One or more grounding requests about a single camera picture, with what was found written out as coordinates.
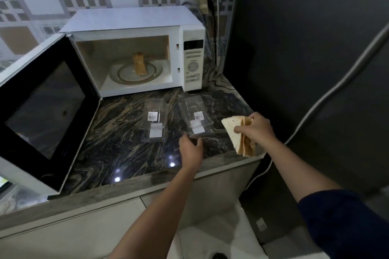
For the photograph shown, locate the person's left hand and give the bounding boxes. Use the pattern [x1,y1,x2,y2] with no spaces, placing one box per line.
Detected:
[178,134,203,171]

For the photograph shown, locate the person's right hand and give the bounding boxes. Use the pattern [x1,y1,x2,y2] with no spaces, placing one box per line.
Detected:
[233,112,277,147]

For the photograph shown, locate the toasted bread slices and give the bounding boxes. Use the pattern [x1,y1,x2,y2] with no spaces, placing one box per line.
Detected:
[132,52,147,76]
[221,115,256,158]

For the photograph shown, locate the clear plastic container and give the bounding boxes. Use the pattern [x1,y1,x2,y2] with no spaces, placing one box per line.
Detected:
[177,95,215,138]
[140,98,171,142]

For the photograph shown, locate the stainless steel double-door fridge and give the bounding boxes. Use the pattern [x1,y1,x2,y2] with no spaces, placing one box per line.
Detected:
[223,0,389,244]

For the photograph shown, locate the white microwave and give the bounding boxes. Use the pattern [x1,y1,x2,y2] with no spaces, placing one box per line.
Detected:
[0,5,207,197]

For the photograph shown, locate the white microwave door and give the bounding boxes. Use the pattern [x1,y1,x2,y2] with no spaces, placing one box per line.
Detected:
[0,33,101,197]

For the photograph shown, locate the person's left forearm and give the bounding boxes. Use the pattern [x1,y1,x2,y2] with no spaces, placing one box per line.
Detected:
[108,166,198,259]

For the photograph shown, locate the dark blue sleeve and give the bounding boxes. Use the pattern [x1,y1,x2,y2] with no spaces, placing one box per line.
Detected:
[297,189,389,259]

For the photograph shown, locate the beige kitchen base cabinets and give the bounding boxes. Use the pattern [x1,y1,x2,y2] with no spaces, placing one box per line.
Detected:
[0,158,265,259]

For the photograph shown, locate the long white cable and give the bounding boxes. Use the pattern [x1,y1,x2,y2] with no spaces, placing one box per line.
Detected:
[243,25,389,193]

